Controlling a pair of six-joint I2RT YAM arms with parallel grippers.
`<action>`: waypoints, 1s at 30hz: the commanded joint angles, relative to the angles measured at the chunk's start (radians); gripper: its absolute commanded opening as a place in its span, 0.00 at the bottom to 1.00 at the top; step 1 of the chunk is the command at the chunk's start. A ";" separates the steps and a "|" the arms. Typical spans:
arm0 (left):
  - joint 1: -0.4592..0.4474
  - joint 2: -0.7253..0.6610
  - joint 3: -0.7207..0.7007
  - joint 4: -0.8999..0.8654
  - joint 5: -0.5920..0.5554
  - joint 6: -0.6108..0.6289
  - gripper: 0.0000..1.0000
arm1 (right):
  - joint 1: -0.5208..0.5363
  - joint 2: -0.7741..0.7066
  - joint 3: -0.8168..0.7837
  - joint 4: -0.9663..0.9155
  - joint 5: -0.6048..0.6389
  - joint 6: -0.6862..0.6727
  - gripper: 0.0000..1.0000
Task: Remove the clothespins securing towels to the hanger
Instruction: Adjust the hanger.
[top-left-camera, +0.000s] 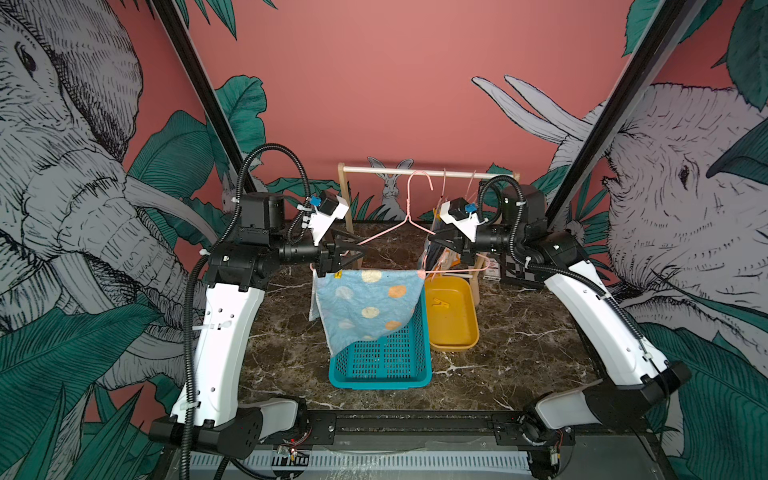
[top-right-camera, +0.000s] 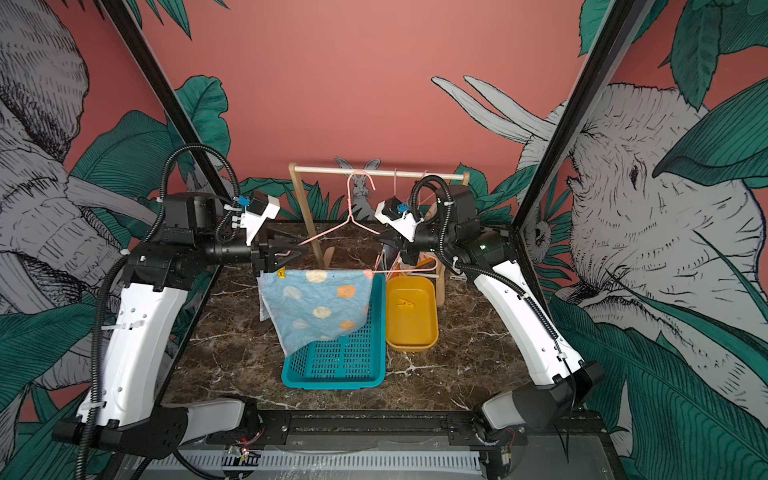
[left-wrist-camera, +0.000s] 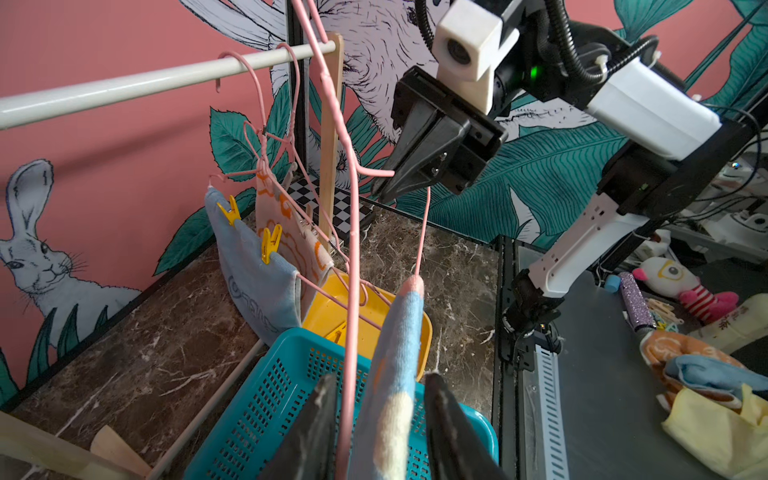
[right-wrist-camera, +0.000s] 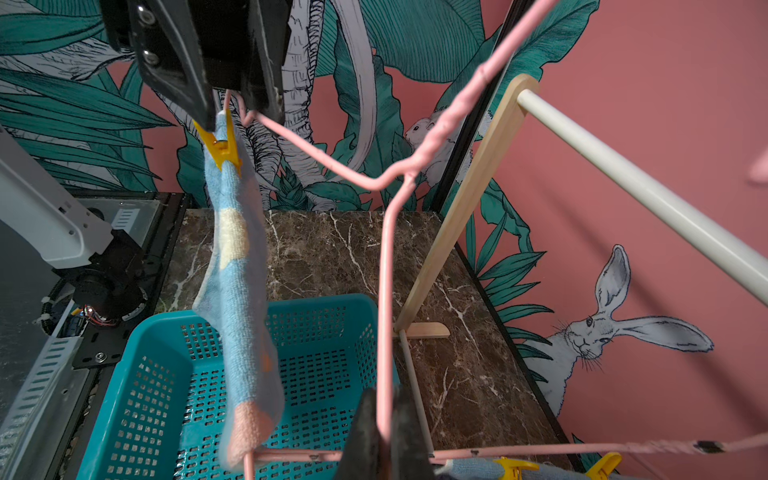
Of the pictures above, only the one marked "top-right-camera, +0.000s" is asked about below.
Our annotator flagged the pink wire hanger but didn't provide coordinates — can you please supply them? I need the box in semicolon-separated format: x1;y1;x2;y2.
296;169;439;280

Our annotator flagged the blue dotted towel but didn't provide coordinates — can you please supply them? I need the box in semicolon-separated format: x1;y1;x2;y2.
258;270;374;357

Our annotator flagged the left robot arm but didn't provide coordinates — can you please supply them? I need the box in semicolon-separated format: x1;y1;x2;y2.
52;190;307;479

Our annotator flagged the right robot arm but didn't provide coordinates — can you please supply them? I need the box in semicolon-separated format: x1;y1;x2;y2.
375;175;604;446

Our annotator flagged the pink hanger right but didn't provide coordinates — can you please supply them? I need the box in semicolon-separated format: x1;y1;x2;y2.
413;174;447;205

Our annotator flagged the cream orange towel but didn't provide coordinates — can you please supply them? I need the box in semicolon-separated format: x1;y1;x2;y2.
419;203;438;225

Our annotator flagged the yellow plastic tray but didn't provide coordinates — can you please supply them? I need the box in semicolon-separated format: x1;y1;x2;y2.
386;276;439;352

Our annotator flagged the wooden clothes rack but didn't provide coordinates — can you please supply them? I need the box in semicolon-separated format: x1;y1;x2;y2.
288;161;471;307

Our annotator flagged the teal plastic basket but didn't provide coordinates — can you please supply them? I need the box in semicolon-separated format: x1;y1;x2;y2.
282;274;387;390

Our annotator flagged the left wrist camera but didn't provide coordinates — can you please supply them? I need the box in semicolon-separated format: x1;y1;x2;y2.
229;190;281;246

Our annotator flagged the white slotted cable duct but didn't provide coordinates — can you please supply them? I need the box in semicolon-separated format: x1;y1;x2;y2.
137;449;483;475

